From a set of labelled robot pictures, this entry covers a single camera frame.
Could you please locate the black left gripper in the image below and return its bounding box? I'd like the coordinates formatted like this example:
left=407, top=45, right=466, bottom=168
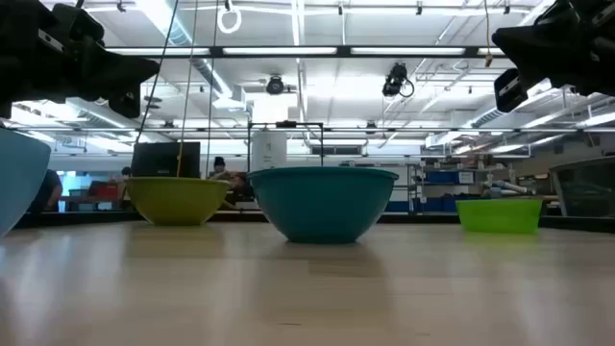
left=0, top=0, right=161, bottom=119

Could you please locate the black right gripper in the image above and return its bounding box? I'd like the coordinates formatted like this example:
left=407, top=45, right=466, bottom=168
left=491, top=0, right=615, bottom=114

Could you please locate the yellow-green plastic bowl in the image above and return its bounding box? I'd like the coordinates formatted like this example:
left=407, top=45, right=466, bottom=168
left=123, top=176, right=232, bottom=228

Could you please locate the stack of coloured bowls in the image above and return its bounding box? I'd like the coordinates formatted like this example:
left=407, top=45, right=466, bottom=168
left=0, top=127, right=53, bottom=238

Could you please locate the bright green plastic bowl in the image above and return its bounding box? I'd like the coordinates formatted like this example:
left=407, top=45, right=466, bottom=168
left=455, top=197, right=545, bottom=235

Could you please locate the teal plastic bowl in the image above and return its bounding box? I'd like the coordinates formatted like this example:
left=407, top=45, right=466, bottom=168
left=247, top=165, right=401, bottom=245

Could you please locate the black monitor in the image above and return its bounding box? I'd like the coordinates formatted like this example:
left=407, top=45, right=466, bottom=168
left=131, top=140, right=202, bottom=180

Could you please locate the black overhead light bar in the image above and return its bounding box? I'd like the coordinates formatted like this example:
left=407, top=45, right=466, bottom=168
left=102, top=44, right=506, bottom=61

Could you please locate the red box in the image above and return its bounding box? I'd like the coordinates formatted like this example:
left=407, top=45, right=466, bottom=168
left=87, top=180, right=122, bottom=199

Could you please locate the blue storage bin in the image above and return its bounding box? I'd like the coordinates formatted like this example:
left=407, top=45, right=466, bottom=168
left=424, top=170, right=461, bottom=185

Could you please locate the round black ceiling device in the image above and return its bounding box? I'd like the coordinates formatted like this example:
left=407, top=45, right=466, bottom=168
left=264, top=74, right=286, bottom=96

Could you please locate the metal storage shelving unit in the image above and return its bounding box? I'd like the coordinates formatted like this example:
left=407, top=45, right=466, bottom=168
left=406, top=161, right=516, bottom=214

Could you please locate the white cylinder tank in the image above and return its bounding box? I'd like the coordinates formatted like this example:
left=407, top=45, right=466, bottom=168
left=251, top=130, right=289, bottom=172

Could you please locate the black hanging cable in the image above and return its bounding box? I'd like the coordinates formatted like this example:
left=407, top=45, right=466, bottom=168
left=134, top=0, right=181, bottom=146

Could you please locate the yellow hanging cord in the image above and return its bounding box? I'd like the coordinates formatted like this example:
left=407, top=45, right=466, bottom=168
left=481, top=0, right=495, bottom=69

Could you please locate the yellow hanging cable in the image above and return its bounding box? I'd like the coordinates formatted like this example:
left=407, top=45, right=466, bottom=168
left=175, top=0, right=200, bottom=179

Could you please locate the dark thin hanging cable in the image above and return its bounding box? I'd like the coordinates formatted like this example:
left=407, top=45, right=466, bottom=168
left=205, top=0, right=221, bottom=177

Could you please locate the white looped cable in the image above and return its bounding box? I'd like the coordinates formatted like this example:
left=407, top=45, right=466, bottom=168
left=216, top=0, right=243, bottom=36

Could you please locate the black ceiling camera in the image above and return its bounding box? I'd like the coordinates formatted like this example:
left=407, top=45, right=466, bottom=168
left=381, top=62, right=416, bottom=99

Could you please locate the black metal stand frame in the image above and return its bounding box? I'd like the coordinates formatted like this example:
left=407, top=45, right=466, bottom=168
left=246, top=120, right=325, bottom=170

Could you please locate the black table frame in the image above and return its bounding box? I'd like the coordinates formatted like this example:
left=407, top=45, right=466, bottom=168
left=12, top=210, right=615, bottom=235

